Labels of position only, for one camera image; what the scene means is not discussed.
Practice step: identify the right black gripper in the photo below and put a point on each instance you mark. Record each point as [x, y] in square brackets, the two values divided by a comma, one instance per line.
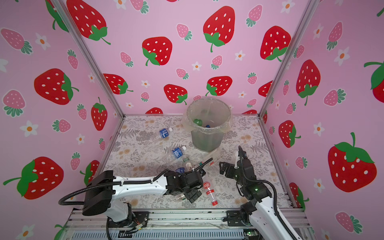
[228, 173]

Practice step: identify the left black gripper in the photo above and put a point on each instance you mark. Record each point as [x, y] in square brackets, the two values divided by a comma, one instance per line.
[193, 195]

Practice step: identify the green soda bottle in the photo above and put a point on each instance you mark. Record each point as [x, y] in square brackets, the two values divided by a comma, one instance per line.
[198, 122]

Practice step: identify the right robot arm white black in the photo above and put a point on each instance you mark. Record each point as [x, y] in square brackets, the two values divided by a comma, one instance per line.
[261, 211]

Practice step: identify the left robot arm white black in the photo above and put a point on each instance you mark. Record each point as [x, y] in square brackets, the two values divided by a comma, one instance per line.
[103, 194]

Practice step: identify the clear bottle near bin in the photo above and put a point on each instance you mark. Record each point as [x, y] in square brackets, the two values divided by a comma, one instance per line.
[216, 155]

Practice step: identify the mesh waste bin with liner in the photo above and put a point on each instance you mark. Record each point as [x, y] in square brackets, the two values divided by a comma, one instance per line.
[217, 120]

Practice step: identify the small bottle blue label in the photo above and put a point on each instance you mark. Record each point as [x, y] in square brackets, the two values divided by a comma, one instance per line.
[180, 170]

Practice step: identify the clear bottle red round label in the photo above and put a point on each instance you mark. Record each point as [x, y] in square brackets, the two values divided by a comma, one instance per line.
[207, 186]

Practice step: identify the bottle green white label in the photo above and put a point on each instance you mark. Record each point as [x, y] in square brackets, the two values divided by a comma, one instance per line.
[181, 197]

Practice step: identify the clear bottle green cap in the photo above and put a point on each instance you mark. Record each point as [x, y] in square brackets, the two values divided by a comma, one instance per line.
[189, 166]

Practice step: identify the small bottle red cap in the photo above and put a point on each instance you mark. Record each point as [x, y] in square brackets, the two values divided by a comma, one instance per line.
[212, 196]

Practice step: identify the clear bottle blue label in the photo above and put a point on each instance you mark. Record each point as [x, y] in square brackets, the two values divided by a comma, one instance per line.
[174, 154]
[161, 134]

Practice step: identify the far clear bottle blue label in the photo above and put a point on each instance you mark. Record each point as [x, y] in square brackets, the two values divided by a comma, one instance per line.
[161, 134]

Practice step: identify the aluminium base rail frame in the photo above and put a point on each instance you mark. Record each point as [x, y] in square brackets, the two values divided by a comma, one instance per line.
[161, 224]

